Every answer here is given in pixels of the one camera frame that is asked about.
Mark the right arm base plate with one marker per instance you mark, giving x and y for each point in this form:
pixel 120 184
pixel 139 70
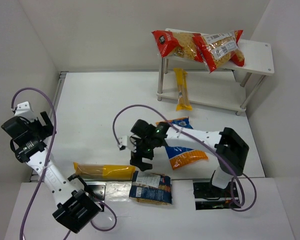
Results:
pixel 209 197

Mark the dark blue pasta bag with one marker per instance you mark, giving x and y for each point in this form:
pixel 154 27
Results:
pixel 151 188

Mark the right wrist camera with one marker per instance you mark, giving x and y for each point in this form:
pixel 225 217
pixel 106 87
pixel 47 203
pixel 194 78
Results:
pixel 122 142

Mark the blue orange pasta bag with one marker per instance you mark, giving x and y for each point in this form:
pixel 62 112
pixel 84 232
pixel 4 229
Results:
pixel 182 156

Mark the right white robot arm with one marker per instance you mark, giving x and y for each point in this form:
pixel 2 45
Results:
pixel 227 146

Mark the large yellow spaghetti bag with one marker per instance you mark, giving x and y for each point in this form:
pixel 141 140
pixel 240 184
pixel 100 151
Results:
pixel 104 172

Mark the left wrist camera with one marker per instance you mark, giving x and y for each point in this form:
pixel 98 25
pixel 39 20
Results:
pixel 24 109

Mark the red pasta bag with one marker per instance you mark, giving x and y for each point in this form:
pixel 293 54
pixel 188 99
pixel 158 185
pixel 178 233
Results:
pixel 180 44
pixel 219 48

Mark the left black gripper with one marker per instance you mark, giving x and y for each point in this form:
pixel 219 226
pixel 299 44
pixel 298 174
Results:
pixel 41 127

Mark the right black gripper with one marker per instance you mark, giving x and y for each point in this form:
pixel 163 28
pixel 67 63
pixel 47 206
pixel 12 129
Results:
pixel 140 155

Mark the white two-tier shelf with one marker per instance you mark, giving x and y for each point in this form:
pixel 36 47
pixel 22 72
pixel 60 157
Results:
pixel 229 87

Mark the small yellow spaghetti bag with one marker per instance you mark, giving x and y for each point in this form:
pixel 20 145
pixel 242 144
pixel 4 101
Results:
pixel 182 90

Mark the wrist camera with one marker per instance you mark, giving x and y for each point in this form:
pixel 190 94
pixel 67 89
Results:
pixel 24 109
pixel 122 142

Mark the red pasta bag left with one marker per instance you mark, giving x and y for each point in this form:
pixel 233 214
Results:
pixel 180 44

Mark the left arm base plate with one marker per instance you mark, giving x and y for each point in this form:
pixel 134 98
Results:
pixel 96 191

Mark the red pasta bag right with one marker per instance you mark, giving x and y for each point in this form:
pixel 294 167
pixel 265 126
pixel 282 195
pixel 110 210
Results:
pixel 219 48

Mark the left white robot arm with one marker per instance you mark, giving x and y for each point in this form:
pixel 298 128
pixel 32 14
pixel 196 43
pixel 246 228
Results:
pixel 74 207

